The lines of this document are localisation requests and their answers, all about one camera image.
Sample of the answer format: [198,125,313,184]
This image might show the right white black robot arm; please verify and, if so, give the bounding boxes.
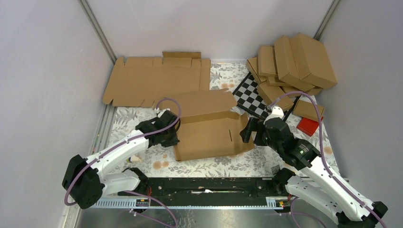
[240,117,388,228]

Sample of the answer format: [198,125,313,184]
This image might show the low folded cardboard box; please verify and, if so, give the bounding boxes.
[280,86,301,98]

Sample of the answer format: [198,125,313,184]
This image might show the small cardboard box on red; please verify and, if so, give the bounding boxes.
[293,100,318,122]

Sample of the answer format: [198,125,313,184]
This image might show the black white chessboard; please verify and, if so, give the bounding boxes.
[232,72,301,122]

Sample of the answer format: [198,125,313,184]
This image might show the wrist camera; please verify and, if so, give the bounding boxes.
[266,106,284,120]
[154,108,170,117]

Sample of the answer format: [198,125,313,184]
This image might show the large folded cardboard box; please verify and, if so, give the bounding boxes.
[290,33,338,89]

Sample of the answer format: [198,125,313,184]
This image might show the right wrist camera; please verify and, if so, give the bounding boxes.
[266,106,284,120]

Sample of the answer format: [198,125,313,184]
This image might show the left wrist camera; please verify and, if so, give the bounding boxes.
[154,108,170,117]

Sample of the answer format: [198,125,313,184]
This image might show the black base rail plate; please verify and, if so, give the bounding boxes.
[118,177,305,209]

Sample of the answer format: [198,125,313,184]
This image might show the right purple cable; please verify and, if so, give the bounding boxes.
[267,91,388,228]

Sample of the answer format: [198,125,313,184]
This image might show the stack of flat cardboard blanks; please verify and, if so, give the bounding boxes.
[102,51,211,107]

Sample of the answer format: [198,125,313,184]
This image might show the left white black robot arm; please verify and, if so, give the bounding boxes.
[62,109,180,209]

